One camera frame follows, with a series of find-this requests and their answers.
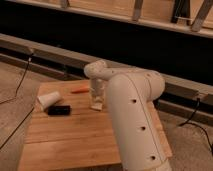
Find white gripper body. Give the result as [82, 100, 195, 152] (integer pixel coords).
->
[90, 79, 105, 103]

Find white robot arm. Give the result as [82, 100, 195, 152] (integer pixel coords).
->
[84, 60, 172, 171]

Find black rectangular box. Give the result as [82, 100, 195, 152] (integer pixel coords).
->
[48, 106, 71, 116]

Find white paper cup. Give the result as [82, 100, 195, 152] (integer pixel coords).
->
[37, 91, 62, 110]

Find wooden board table top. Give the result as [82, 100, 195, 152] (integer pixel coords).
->
[17, 79, 174, 171]

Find black cable left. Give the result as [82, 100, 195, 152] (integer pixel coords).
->
[0, 49, 36, 150]

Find black cable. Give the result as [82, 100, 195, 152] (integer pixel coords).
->
[0, 49, 36, 150]
[177, 96, 213, 155]

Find black cable right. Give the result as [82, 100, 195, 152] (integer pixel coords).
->
[177, 96, 213, 155]

